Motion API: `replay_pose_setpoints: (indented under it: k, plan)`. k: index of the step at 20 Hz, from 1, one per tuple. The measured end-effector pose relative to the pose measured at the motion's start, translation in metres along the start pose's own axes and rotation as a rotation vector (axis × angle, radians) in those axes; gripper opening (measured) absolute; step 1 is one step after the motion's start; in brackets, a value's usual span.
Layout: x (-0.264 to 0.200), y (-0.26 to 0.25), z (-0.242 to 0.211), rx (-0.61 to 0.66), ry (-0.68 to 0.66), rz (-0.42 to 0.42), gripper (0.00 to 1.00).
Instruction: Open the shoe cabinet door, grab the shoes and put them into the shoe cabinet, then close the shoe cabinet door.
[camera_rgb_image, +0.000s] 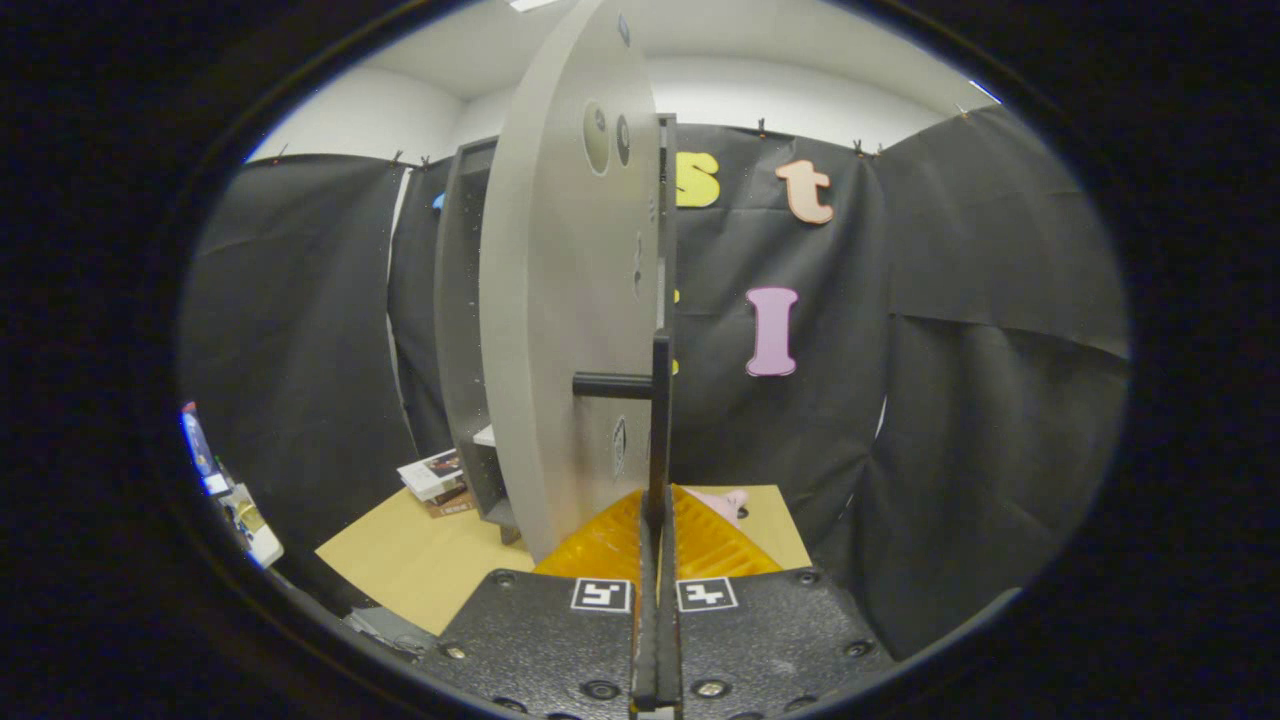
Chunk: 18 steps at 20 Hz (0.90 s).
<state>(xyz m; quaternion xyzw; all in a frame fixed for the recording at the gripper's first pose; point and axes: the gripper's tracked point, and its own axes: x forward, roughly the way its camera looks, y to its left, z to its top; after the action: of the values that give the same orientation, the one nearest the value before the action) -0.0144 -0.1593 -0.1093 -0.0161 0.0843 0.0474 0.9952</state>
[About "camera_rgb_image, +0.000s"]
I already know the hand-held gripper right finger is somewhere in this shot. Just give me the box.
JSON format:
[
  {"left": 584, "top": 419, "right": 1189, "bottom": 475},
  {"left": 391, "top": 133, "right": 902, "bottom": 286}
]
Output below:
[{"left": 658, "top": 485, "right": 896, "bottom": 720}]

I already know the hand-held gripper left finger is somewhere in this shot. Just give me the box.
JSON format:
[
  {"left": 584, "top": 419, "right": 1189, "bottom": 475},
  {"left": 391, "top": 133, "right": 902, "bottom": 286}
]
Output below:
[{"left": 435, "top": 488, "right": 659, "bottom": 720}]

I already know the grey shoe cabinet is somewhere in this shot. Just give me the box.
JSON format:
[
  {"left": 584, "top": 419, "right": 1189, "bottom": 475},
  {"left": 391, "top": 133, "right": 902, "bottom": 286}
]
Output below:
[{"left": 433, "top": 113, "right": 681, "bottom": 546}]

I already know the green and pink plush toy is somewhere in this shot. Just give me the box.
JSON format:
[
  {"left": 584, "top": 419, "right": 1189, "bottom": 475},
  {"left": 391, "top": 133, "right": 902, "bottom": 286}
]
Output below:
[{"left": 690, "top": 487, "right": 749, "bottom": 529}]

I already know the grey flat object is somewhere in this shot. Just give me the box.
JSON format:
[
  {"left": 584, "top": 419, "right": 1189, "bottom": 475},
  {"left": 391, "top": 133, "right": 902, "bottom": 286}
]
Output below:
[{"left": 345, "top": 605, "right": 436, "bottom": 658}]

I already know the white cover book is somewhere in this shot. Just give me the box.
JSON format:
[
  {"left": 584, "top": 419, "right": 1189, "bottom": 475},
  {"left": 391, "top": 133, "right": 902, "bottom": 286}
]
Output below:
[{"left": 397, "top": 448, "right": 468, "bottom": 501}]

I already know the white box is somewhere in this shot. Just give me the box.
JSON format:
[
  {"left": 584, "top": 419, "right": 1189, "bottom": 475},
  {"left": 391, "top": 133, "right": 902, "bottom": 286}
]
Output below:
[{"left": 215, "top": 483, "right": 286, "bottom": 569}]

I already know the black backdrop cloth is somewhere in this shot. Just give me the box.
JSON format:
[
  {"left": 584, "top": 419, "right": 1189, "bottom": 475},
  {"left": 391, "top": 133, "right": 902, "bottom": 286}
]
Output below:
[{"left": 178, "top": 105, "right": 1133, "bottom": 661}]

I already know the blue object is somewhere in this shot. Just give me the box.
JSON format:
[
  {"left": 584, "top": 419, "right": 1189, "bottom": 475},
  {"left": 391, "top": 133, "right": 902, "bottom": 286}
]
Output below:
[{"left": 180, "top": 400, "right": 216, "bottom": 479}]

